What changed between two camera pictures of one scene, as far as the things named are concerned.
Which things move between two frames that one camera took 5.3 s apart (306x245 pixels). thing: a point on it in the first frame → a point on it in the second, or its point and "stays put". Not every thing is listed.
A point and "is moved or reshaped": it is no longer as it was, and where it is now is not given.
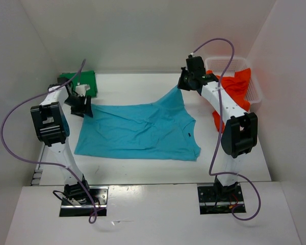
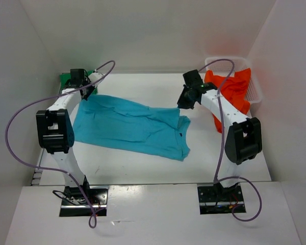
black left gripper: x=81 y=109 → x=85 y=97
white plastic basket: x=217 y=65 stays put
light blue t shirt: x=161 y=131 is moved or reshaped
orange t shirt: x=237 y=86 stays put
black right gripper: x=181 y=84 → x=181 y=102
